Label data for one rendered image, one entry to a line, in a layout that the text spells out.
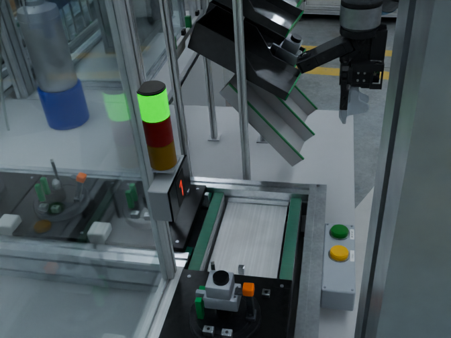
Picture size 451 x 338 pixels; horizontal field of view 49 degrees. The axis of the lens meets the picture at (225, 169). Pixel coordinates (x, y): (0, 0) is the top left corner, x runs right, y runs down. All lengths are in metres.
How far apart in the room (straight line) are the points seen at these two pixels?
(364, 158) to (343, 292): 2.13
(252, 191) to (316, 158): 0.36
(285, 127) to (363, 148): 1.86
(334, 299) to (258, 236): 0.27
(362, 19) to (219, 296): 0.56
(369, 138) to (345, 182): 1.85
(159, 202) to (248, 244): 0.39
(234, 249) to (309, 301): 0.25
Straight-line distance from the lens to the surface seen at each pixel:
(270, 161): 1.60
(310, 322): 1.03
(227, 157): 1.63
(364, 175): 3.02
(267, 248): 1.22
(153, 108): 0.84
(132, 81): 0.84
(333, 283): 1.10
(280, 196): 1.32
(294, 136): 1.44
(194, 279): 1.10
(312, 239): 1.20
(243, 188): 1.33
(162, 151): 0.88
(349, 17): 0.97
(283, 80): 1.32
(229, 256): 1.21
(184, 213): 1.26
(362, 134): 3.40
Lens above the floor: 1.78
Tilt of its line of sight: 36 degrees down
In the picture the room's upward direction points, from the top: 5 degrees counter-clockwise
